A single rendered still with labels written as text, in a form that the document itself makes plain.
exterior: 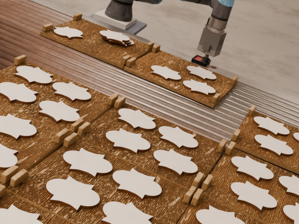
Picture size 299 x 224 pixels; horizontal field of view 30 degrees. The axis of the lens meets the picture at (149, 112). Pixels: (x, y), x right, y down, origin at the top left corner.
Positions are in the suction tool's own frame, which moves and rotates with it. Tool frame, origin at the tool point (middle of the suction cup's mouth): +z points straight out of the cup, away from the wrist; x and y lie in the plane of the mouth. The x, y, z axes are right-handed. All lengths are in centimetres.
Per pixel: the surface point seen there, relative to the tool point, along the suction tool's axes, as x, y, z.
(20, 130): -103, -10, 5
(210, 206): -89, 48, 5
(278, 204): -68, 62, 6
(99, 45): -19.5, -42.1, 5.9
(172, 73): -15.0, -6.8, 4.9
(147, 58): -10.3, -22.3, 5.9
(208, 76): -1.2, 4.1, 4.9
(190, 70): -3.5, -3.8, 4.9
